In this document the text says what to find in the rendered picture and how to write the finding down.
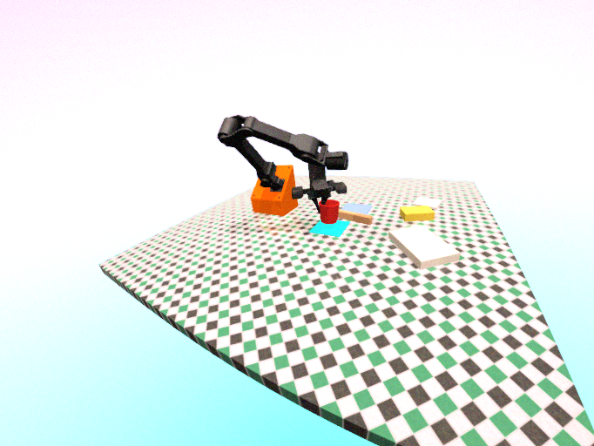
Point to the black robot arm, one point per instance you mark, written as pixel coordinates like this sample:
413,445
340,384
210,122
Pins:
304,147

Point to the yellow rectangular block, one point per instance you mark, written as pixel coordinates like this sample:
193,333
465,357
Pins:
416,213

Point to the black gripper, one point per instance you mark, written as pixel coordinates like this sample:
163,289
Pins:
298,191

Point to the brown wooden plank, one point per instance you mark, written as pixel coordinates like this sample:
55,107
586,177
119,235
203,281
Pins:
357,217

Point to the red cup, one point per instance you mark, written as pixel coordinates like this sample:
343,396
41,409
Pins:
329,213

